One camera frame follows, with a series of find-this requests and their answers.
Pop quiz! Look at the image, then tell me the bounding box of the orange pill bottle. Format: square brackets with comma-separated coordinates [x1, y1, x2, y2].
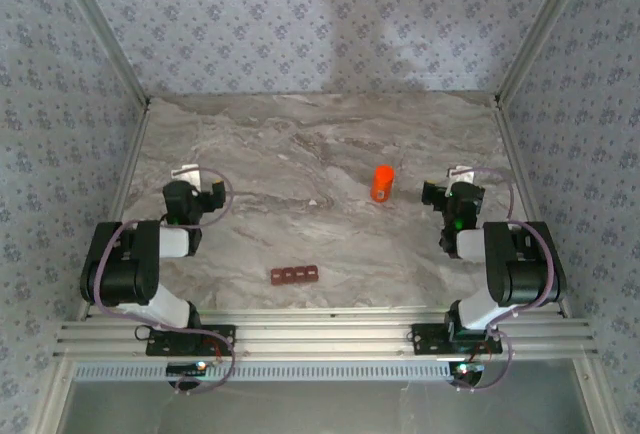
[369, 177, 395, 204]

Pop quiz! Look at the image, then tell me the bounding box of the brown pill organizer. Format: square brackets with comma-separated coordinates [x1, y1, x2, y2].
[269, 264, 320, 286]

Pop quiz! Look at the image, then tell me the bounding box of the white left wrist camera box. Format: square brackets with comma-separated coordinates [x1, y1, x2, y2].
[171, 164, 202, 188]

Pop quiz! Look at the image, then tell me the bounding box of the aluminium table side rail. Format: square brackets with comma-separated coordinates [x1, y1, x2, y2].
[492, 98, 574, 318]
[74, 98, 151, 323]

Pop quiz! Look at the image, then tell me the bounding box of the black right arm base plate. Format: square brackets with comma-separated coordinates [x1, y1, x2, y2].
[410, 322, 504, 355]

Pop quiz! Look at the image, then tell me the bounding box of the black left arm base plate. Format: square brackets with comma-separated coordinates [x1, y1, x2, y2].
[145, 323, 237, 357]

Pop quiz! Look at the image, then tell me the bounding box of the aluminium mounting rail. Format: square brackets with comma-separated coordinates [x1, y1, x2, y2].
[53, 306, 599, 359]

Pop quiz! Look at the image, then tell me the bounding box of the aluminium frame post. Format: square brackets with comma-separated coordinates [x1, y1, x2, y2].
[47, 0, 152, 108]
[493, 0, 599, 108]

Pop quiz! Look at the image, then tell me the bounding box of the grey slotted cable duct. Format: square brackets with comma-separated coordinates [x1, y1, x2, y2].
[73, 359, 454, 383]

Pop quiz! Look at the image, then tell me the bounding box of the aluminium frame leg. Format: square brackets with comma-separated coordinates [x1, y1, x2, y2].
[572, 358, 617, 434]
[29, 358, 76, 434]

